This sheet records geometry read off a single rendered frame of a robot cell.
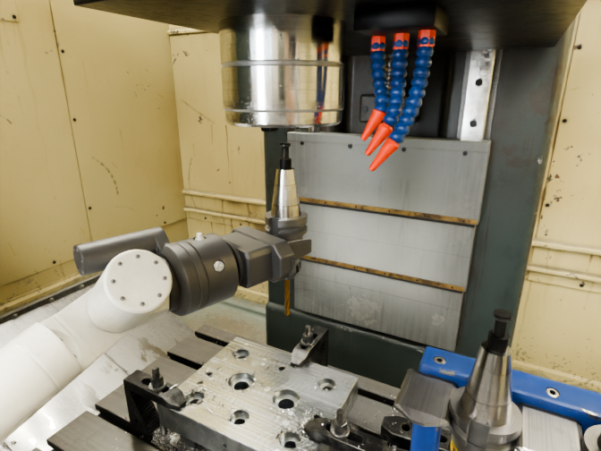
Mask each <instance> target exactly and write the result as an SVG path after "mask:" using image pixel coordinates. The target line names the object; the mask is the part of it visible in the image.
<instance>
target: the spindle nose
mask: <svg viewBox="0 0 601 451"><path fill-rule="evenodd" d="M346 26H347V24H346V22H345V21H342V20H339V19H336V18H331V17H326V16H319V15H311V14H297V13H262V14H250V15H242V16H235V17H231V18H227V19H224V20H221V21H220V22H219V23H218V28H219V44H220V59H221V65H222V69H221V74H222V90H223V105H224V110H225V121H226V122H227V123H229V124H230V125H234V126H242V127H258V128H306V127H323V126H332V125H337V124H339V123H340V122H341V121H342V115H343V108H344V80H345V69H344V65H345V53H346Z"/></svg>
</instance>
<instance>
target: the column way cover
mask: <svg viewBox="0 0 601 451"><path fill-rule="evenodd" d="M361 135H362V134H356V133H337V132H310V133H307V132H287V143H291V146H290V147H289V158H291V159H292V167H293V168H294V170H295V176H296V182H297V188H298V193H299V200H300V211H302V210H303V211H305V212H307V213H308V222H307V223H306V225H307V226H308V232H307V233H305V234H304V235H303V239H310V240H311V241H312V243H311V253H309V254H307V255H305V256H303V257H301V258H300V259H299V261H300V271H299V272H298V273H297V275H296V276H295V277H294V309H297V310H301V311H306V312H310V313H313V314H317V315H320V316H323V317H327V318H330V319H336V320H340V321H342V322H346V323H350V324H352V325H356V326H360V327H363V328H369V329H372V330H376V331H379V332H382V333H386V334H389V335H393V336H398V337H401V338H405V339H409V340H411V341H415V342H418V343H422V344H425V345H431V346H434V347H437V348H441V349H445V350H447V351H451V352H454V349H455V346H456V341H457V335H458V328H459V322H460V316H461V304H462V297H463V292H465V291H466V288H467V285H468V279H469V272H470V262H471V255H472V249H473V243H474V236H475V231H476V225H478V222H479V220H480V214H481V208H482V202H483V196H484V190H485V184H486V178H487V166H488V160H489V154H490V148H491V142H492V141H491V140H483V141H470V140H461V139H450V138H431V137H412V136H405V138H404V142H403V143H398V144H399V148H398V149H397V150H396V151H395V152H394V153H393V154H392V155H391V156H390V157H388V158H387V159H386V160H385V161H384V162H383V163H382V164H381V165H380V166H379V167H378V168H377V169H376V170H375V171H371V170H370V169H369V167H370V165H371V164H372V162H373V160H374V159H375V157H376V155H377V153H378V151H379V150H380V149H381V148H382V146H383V144H384V142H385V140H387V139H389V136H388V137H387V138H386V139H385V140H384V141H383V142H382V143H381V144H380V145H379V146H378V147H377V148H376V149H375V150H374V151H373V152H372V154H371V155H369V156H368V155H366V154H365V151H366V149H367V147H368V145H369V143H370V142H371V140H372V138H373V137H374V135H375V134H370V135H369V137H368V138H367V139H366V140H362V139H361Z"/></svg>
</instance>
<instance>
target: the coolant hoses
mask: <svg viewBox="0 0 601 451"><path fill-rule="evenodd" d="M448 23H449V16H448V14H447V13H446V12H445V11H444V10H443V9H442V8H441V7H440V5H439V4H438V3H436V2H432V3H422V4H403V5H394V6H384V7H374V8H364V9H357V10H355V11H354V23H353V29H354V31H357V32H358V33H361V34H363V35H366V36H369V37H371V43H370V52H371V55H370V59H371V60H372V63H371V65H370V68H371V70H373V72H372V74H371V77H372V79H374V80H373V84H372V85H373V87H374V88H375V89H374V95H375V96H376V98H375V104H376V105H375V107H374V109H373V111H372V114H371V116H370V118H369V120H368V123H367V125H366V128H365V130H364V132H363V133H362V135H361V139H362V140H366V139H367V138H368V137H369V135H370V134H371V133H372V132H373V131H374V130H375V129H376V128H377V126H378V125H379V126H378V128H377V131H376V133H375V135H374V137H373V138H372V140H371V142H370V143H369V145H368V147H367V149H366V151H365V154H366V155H368V156H369V155H371V154H372V152H373V151H374V150H375V149H376V148H377V147H378V146H379V145H380V144H381V143H382V142H383V141H384V140H385V139H386V138H387V137H388V136H389V139H387V140H385V142H384V144H383V146H382V148H381V149H380V150H379V151H378V153H377V155H376V157H375V159H374V160H373V162H372V164H371V165H370V167H369V169H370V170H371V171H375V170H376V169H377V168H378V167H379V166H380V165H381V164H382V163H383V162H384V161H385V160H386V159H387V158H388V157H390V156H391V155H392V154H393V153H394V152H395V151H396V150H397V149H398V148H399V144H398V143H403V142H404V138H405V135H406V134H408V133H409V132H410V126H412V125H413V124H414V122H415V118H414V117H415V116H417V115H418V114H419V107H421V106H422V98H423V97H425V95H426V93H425V89H424V88H425V87H426V86H427V85H428V82H427V77H429V74H430V70H429V68H428V67H429V66H431V64H432V59H431V57H430V56H432V55H433V53H434V50H433V47H434V46H435V38H436V37H439V36H445V35H446V34H447V31H448ZM391 38H393V39H394V40H393V50H394V51H393V53H392V58H393V61H392V67H393V69H392V72H391V77H393V79H392V80H391V83H390V85H391V87H392V88H391V90H390V92H389V89H388V88H387V87H386V86H387V82H388V81H387V79H386V78H385V76H386V71H385V66H386V64H385V61H384V59H385V40H386V39H391ZM409 38H418V41H417V42H418V46H417V48H418V49H417V51H416V55H417V56H418V57H417V58H416V60H415V65H416V66H417V67H416V68H415V69H414V71H413V76H414V78H413V79H412V81H411V85H412V86H413V87H411V89H410V90H409V95H410V96H409V97H408V98H407V99H406V105H407V106H405V107H404V108H403V110H402V108H401V106H403V104H404V99H403V97H404V96H405V89H404V87H405V86H406V80H405V79H404V78H405V77H406V76H407V71H406V69H405V67H407V65H408V62H407V59H406V58H407V57H408V51H407V49H408V47H409ZM388 93H389V94H390V96H391V97H390V98H389V97H388V96H387V94H388ZM387 104H389V105H390V106H388V105H387ZM402 112H403V114H402V115H401V113H402ZM399 115H401V116H400V117H399V118H398V116H399ZM382 120H384V123H381V121H382ZM398 121H399V123H398ZM388 124H389V125H392V126H394V131H393V127H391V126H389V125H388Z"/></svg>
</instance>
